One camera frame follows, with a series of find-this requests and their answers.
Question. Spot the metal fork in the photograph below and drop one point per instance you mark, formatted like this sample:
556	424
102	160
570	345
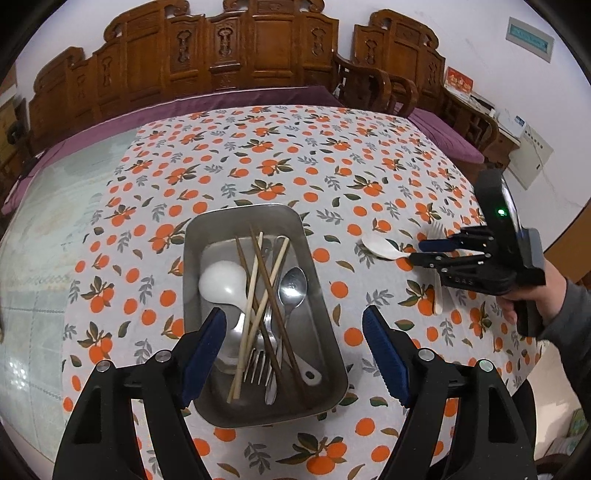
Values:
258	367

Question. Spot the purple armchair cushion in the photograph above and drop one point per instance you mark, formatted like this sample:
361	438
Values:
448	136

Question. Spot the person's right hand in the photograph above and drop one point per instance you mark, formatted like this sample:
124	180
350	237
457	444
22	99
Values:
551	290

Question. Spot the white plastic fork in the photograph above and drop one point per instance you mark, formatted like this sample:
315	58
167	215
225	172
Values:
438	295

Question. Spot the wooden side table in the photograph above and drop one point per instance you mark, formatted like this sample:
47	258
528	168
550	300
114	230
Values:
489	134

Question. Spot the large metal spoon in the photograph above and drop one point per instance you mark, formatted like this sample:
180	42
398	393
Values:
293	286

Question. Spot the carved wooden armchair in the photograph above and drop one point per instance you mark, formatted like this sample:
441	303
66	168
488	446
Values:
397	60

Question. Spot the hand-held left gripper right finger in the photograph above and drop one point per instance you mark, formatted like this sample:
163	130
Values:
385	355

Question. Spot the dark wooden chopstick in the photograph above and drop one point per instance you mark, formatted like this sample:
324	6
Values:
265	272
244	267

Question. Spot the white ceramic spoon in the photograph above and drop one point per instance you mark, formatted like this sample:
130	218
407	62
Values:
221	281

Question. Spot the white plastic spoon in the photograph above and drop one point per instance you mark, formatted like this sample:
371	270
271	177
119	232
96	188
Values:
378	247

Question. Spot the light bamboo chopstick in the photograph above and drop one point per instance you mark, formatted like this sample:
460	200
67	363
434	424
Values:
253	286
272	281

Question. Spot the metal tray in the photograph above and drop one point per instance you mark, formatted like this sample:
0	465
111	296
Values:
318	323

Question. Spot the person's right forearm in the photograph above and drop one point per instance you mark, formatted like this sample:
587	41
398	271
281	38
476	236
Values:
572	332

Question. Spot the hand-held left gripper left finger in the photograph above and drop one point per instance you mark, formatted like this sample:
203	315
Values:
205	350

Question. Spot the white framed wall box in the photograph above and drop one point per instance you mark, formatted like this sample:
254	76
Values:
530	39

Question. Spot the white wall panel box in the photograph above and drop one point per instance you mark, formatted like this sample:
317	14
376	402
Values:
533	154

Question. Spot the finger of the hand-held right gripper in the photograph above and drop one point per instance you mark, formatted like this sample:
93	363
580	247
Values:
443	261
436	245

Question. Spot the carved wooden sofa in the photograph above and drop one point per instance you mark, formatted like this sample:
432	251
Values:
184	55

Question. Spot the orange print tablecloth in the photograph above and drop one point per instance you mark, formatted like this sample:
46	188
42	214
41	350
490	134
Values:
277	161

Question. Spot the white paper box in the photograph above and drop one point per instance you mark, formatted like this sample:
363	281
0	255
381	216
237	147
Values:
512	124

